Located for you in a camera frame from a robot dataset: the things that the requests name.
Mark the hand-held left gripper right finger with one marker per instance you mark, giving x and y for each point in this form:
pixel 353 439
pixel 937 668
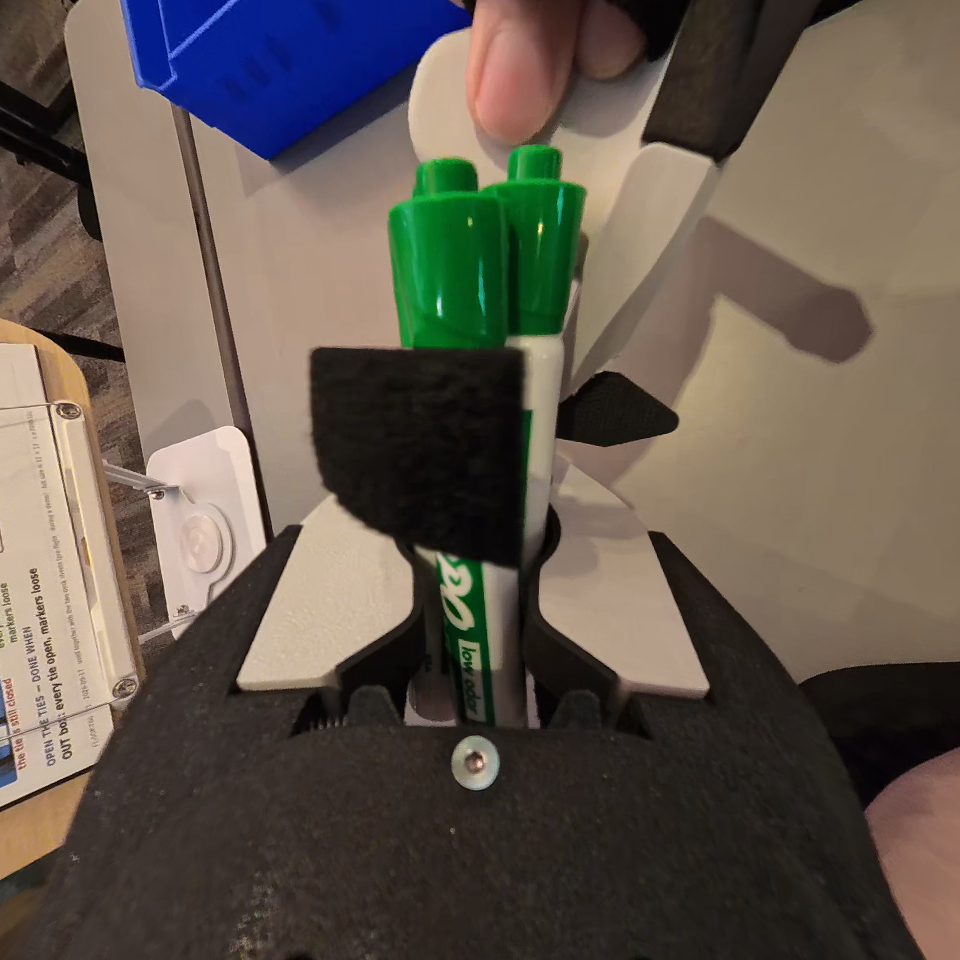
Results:
pixel 622 607

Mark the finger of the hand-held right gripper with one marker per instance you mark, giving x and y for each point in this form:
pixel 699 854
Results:
pixel 660 210
pixel 442 97

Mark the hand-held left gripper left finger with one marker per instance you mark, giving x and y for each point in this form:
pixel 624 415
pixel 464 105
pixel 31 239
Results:
pixel 322 607

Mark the green dry erase marker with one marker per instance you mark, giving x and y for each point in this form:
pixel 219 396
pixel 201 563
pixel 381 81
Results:
pixel 450 285
pixel 540 262

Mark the blue plastic bin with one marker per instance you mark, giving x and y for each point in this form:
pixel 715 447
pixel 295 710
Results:
pixel 300 75

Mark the person's right hand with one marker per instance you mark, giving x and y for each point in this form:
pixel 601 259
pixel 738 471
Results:
pixel 517 75

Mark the printed instruction sheet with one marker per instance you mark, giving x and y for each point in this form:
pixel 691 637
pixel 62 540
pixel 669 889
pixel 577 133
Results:
pixel 45 600

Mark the wooden display board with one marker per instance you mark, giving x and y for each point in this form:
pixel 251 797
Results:
pixel 67 367

